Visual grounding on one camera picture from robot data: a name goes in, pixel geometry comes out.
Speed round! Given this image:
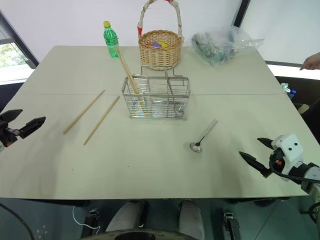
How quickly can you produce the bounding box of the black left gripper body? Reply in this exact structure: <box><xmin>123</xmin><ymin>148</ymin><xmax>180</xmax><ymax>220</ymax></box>
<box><xmin>0</xmin><ymin>120</ymin><xmax>20</xmax><ymax>148</ymax></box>

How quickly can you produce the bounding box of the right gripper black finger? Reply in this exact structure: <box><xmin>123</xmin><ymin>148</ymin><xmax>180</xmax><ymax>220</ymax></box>
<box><xmin>257</xmin><ymin>137</ymin><xmax>274</xmax><ymax>151</ymax></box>
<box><xmin>238</xmin><ymin>150</ymin><xmax>273</xmax><ymax>178</ymax></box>

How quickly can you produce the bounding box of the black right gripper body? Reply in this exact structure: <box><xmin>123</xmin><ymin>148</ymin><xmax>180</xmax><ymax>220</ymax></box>
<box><xmin>268</xmin><ymin>147</ymin><xmax>285</xmax><ymax>174</ymax></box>

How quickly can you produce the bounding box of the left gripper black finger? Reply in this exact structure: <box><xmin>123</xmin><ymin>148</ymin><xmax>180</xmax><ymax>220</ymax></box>
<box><xmin>0</xmin><ymin>109</ymin><xmax>24</xmax><ymax>124</ymax></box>
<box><xmin>18</xmin><ymin>116</ymin><xmax>47</xmax><ymax>140</ymax></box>

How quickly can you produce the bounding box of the bystander bare hand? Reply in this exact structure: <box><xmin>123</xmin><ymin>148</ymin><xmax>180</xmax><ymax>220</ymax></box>
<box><xmin>299</xmin><ymin>51</ymin><xmax>320</xmax><ymax>71</ymax></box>

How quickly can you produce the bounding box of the wooden chopstick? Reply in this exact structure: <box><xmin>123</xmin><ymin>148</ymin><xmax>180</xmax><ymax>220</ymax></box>
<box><xmin>118</xmin><ymin>48</ymin><xmax>140</xmax><ymax>94</ymax></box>
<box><xmin>115</xmin><ymin>47</ymin><xmax>138</xmax><ymax>94</ymax></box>
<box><xmin>62</xmin><ymin>89</ymin><xmax>106</xmax><ymax>135</ymax></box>
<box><xmin>82</xmin><ymin>95</ymin><xmax>121</xmax><ymax>146</ymax></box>

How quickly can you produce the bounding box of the metal spoon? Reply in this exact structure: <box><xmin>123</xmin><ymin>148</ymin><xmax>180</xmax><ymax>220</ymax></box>
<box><xmin>188</xmin><ymin>119</ymin><xmax>219</xmax><ymax>154</ymax></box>

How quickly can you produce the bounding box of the grey robot right leg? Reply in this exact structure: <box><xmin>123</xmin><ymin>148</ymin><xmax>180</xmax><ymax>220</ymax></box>
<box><xmin>178</xmin><ymin>199</ymin><xmax>206</xmax><ymax>240</ymax></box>

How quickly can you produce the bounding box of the clear plastic bag with items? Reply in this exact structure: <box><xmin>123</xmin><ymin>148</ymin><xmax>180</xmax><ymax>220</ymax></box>
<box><xmin>190</xmin><ymin>25</ymin><xmax>266</xmax><ymax>67</ymax></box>

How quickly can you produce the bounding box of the green plastic bottle yellow cap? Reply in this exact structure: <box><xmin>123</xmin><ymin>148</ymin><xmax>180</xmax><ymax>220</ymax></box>
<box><xmin>102</xmin><ymin>20</ymin><xmax>121</xmax><ymax>59</ymax></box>

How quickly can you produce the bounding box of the dark rounded robot waist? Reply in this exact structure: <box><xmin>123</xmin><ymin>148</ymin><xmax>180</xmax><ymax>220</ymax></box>
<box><xmin>81</xmin><ymin>228</ymin><xmax>201</xmax><ymax>240</ymax></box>

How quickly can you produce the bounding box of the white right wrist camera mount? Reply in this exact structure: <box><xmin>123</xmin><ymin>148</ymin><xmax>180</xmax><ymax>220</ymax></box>
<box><xmin>271</xmin><ymin>133</ymin><xmax>305</xmax><ymax>175</ymax></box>

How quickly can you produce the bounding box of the black table support bracket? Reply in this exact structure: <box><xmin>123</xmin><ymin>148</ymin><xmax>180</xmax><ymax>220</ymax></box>
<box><xmin>81</xmin><ymin>209</ymin><xmax>101</xmax><ymax>237</ymax></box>
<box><xmin>223</xmin><ymin>210</ymin><xmax>241</xmax><ymax>240</ymax></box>

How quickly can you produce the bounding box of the black window frame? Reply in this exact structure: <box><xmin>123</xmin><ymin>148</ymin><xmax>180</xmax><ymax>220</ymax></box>
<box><xmin>0</xmin><ymin>9</ymin><xmax>40</xmax><ymax>70</ymax></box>

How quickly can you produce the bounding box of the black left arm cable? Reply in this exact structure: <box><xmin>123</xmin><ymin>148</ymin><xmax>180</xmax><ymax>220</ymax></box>
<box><xmin>0</xmin><ymin>202</ymin><xmax>35</xmax><ymax>240</ymax></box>

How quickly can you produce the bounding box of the thin white cable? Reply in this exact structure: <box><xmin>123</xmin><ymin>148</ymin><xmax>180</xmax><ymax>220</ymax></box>
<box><xmin>72</xmin><ymin>205</ymin><xmax>101</xmax><ymax>231</ymax></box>

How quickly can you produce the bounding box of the wire metal cutlery caddy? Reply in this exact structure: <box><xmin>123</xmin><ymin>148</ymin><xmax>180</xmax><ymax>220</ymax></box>
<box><xmin>121</xmin><ymin>65</ymin><xmax>192</xmax><ymax>122</ymax></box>

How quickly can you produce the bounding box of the black wall pillar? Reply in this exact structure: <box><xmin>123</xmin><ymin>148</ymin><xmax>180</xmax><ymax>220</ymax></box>
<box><xmin>233</xmin><ymin>0</ymin><xmax>252</xmax><ymax>29</ymax></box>

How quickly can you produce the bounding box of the wicker basket with handle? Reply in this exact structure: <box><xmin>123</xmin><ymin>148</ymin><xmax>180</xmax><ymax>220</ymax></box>
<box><xmin>136</xmin><ymin>0</ymin><xmax>185</xmax><ymax>71</ymax></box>

